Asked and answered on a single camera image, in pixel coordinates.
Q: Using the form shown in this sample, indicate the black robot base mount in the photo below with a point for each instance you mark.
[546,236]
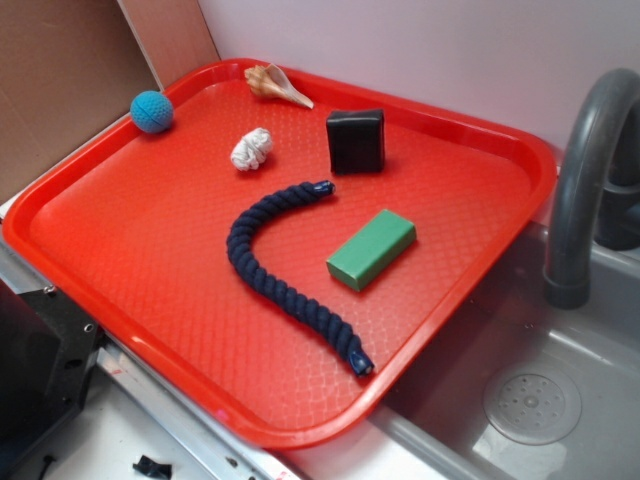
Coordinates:
[49,347]

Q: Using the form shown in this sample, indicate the blue textured ball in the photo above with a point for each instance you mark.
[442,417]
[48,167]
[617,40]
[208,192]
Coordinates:
[152,112]

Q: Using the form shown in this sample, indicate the black rectangular block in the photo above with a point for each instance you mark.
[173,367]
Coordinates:
[356,141]

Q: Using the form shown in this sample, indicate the brown cardboard panel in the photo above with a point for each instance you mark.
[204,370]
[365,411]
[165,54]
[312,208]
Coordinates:
[69,69]

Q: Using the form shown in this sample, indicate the tan conch seashell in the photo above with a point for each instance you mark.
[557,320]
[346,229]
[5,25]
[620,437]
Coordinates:
[270,82]

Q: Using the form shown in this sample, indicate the green rectangular block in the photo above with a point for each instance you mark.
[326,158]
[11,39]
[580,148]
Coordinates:
[361,259]

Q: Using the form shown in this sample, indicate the grey curved faucet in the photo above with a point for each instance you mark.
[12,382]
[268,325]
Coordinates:
[597,195]

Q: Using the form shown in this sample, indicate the round sink drain cover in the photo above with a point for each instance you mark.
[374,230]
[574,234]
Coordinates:
[532,403]

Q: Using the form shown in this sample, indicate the crumpled white paper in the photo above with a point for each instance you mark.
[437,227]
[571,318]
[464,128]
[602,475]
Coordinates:
[252,150]

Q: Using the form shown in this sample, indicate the red plastic tray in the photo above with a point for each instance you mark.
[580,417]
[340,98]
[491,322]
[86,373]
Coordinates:
[133,228]

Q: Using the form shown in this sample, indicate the black tape scrap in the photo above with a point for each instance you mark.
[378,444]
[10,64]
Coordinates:
[152,469]

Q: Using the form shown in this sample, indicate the grey plastic sink basin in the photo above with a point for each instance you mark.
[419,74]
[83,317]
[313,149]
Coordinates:
[435,410]

